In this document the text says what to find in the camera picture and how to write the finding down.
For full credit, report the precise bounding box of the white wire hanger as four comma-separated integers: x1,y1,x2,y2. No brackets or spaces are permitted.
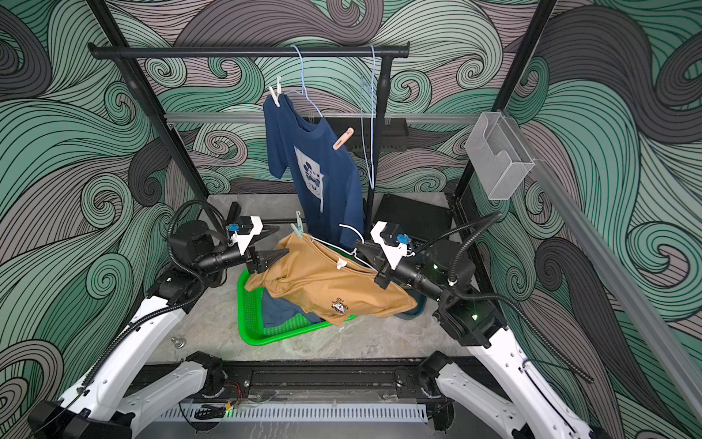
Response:
310,223,377,271

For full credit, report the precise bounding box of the green clothespin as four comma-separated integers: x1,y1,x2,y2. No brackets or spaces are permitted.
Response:
290,210,305,239

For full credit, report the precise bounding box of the tan yellow t-shirt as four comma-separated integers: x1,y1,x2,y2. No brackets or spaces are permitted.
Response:
245,233,417,326

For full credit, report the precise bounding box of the light blue t-shirt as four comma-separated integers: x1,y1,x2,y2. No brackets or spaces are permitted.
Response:
261,290,323,329

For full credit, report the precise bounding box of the light blue wire hanger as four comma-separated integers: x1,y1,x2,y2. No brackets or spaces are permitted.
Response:
359,45,378,190

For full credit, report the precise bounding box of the dark navy t-shirt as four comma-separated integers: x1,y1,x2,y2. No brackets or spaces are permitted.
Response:
263,95,365,250

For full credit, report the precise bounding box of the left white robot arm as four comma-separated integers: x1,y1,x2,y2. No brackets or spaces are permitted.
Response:
29,201,286,438

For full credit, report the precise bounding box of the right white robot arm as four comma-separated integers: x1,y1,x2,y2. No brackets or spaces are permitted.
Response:
355,212,608,438

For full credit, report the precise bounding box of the green plastic basket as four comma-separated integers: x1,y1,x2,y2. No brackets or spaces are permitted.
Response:
237,270,333,347

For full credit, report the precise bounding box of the black case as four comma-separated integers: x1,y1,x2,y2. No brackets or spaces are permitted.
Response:
374,194,453,243

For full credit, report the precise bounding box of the dark teal plastic bin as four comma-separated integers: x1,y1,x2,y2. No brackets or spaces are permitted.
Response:
395,289,427,320

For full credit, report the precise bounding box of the pink white clothespin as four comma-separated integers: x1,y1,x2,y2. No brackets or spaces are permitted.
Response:
333,127,355,151

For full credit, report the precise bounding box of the silver metal bolt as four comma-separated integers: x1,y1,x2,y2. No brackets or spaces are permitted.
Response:
171,338,186,349

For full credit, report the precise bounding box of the black clothes rack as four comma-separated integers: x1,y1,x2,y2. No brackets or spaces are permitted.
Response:
88,43,411,232

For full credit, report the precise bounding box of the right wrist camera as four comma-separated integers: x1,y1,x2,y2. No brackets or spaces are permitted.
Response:
370,221,414,270

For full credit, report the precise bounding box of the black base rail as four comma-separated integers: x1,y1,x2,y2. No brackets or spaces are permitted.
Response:
125,356,484,404

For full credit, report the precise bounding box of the clear mesh wall holder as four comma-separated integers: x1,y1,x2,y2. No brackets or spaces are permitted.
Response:
465,112,534,201

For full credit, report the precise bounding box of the white slotted cable duct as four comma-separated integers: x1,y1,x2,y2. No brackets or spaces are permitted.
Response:
158,402,430,424

